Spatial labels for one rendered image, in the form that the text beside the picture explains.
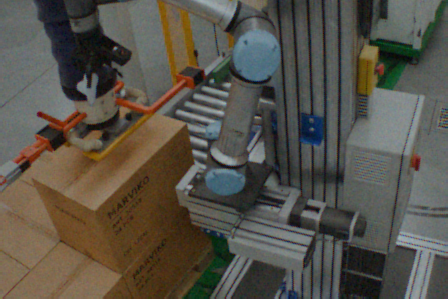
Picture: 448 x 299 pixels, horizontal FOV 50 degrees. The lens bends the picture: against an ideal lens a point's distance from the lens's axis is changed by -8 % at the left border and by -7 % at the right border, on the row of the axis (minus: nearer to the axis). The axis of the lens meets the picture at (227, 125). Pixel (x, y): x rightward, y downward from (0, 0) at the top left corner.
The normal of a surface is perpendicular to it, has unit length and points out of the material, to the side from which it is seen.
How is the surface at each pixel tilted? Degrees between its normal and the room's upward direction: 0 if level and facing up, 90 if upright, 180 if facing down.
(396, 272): 0
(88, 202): 0
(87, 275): 0
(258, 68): 83
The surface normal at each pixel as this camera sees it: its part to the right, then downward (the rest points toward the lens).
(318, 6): -0.43, 0.58
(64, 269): -0.11, -0.80
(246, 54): 0.04, 0.49
